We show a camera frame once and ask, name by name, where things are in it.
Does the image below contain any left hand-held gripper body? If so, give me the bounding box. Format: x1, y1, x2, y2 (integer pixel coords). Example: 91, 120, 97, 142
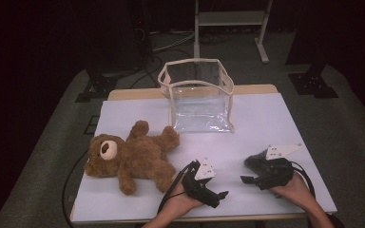
181, 157, 221, 209

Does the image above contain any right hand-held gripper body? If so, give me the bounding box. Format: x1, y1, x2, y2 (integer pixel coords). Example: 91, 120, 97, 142
254, 143, 303, 191

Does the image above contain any brown teddy bear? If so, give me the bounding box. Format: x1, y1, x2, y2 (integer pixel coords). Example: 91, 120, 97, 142
84, 119, 181, 196

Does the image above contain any clear plastic bag beige trim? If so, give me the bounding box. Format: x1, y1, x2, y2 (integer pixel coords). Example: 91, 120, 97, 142
157, 57, 236, 134

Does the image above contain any person's left hand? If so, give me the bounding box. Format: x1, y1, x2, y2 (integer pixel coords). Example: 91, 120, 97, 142
166, 180, 205, 217

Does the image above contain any person's right hand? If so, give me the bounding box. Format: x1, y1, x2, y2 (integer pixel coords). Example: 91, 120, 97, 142
269, 171, 316, 211

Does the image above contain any white table sheet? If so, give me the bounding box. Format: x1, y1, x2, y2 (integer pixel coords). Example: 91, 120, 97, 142
70, 92, 337, 222

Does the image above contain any black stand base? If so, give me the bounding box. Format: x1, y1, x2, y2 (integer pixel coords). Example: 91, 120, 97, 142
287, 61, 340, 99
74, 67, 119, 104

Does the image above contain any black floor plate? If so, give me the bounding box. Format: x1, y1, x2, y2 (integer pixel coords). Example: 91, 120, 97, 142
84, 115, 100, 136

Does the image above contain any white metal stand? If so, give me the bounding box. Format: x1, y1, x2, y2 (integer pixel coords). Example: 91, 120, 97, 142
193, 0, 274, 65

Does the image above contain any dark equipment tower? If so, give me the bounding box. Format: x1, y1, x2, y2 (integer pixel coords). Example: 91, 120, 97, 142
129, 0, 156, 66

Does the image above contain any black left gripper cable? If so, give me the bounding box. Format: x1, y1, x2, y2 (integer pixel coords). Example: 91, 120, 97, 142
156, 160, 202, 217

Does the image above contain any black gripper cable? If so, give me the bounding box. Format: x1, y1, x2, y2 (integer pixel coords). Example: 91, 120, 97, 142
290, 161, 317, 200
156, 160, 202, 217

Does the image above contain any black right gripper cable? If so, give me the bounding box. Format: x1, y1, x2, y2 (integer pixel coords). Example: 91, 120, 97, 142
290, 161, 317, 200

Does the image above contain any black floor cable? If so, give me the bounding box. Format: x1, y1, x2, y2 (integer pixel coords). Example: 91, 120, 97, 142
129, 47, 201, 89

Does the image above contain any thin black cable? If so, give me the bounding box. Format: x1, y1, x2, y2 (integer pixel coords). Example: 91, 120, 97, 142
61, 146, 91, 228

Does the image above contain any white floor cable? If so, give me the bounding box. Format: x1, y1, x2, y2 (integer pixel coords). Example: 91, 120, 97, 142
150, 29, 196, 53

